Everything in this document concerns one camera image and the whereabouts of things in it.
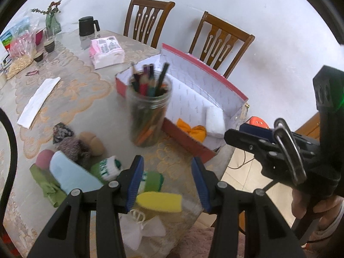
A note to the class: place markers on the clear glass jar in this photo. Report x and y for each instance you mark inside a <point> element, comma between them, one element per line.
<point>150,104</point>

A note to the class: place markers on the clear plastic bag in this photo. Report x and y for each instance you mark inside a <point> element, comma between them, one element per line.
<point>22,40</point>

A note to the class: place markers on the wooden cabinet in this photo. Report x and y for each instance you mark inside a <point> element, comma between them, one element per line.
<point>309,127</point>

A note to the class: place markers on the pink tissue pack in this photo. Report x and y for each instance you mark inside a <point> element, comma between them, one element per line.
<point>106,51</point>

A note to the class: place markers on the orange plastic stool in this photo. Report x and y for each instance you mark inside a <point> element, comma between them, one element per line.
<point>256,121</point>

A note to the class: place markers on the beige lace tablecloth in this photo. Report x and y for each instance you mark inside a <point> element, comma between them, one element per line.
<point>88,94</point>

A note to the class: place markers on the tan soft bun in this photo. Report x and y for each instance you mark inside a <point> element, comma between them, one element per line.
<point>94,143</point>

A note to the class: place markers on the dark tea cup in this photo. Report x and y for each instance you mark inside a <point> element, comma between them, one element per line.
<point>38,57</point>
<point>49,47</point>

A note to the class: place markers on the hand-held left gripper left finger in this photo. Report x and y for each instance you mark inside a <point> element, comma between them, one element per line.
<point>135,182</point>

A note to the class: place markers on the green sock with white band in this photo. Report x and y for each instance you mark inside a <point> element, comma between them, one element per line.
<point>106,168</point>

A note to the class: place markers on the green cloth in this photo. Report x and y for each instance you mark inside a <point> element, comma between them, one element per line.
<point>45,185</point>

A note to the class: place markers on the orange fabric bow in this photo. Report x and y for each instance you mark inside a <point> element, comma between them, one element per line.
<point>193,131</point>

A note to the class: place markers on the red cup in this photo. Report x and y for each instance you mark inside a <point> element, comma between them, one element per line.
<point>39,36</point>

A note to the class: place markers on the red cardboard box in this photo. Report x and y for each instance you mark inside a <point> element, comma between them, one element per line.
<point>193,91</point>

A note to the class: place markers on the brown wooden chair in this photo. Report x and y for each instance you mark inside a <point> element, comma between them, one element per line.
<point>150,16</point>
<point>220,40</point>

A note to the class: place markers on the person's right hand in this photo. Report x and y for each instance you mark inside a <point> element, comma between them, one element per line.
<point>326,212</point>

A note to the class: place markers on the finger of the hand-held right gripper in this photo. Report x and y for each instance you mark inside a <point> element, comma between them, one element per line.
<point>242,141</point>
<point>255,131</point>

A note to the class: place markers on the pink soft ball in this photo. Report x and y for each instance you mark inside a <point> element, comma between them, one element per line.
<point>44,160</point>

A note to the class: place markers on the green glass vase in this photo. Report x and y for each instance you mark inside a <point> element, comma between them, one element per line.
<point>53,24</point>

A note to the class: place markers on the drinking glass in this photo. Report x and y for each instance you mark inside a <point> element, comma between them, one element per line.
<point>49,35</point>

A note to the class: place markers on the white rolled sock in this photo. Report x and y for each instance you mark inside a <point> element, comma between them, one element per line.
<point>215,122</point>

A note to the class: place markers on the dark patterned beanbag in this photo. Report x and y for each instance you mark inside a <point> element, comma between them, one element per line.
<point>62,133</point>

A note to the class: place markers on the grey knitted cloth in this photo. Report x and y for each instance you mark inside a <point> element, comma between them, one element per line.
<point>74,150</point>

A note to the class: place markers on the small red scissors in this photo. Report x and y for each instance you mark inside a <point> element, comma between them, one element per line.
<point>32,72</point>

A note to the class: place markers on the yellow sponge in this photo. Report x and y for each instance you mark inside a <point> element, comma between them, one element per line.
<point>158,201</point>

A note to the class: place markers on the dried flower sprigs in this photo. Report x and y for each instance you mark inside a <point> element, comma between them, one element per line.
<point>52,6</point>

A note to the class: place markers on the white paper strip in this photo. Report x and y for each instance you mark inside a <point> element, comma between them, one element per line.
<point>37,102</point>

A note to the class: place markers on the colourful printed package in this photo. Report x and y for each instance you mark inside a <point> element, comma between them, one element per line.
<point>6,41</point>

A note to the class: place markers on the black lidded mug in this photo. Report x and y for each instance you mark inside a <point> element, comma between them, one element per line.
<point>86,27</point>

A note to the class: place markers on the bag of beige grains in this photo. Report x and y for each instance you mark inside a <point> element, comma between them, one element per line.
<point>18,65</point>

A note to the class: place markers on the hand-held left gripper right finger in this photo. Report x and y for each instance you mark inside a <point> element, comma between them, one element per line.
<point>200,182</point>

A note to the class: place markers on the light blue soft pad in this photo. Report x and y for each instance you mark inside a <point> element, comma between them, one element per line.
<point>72,173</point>

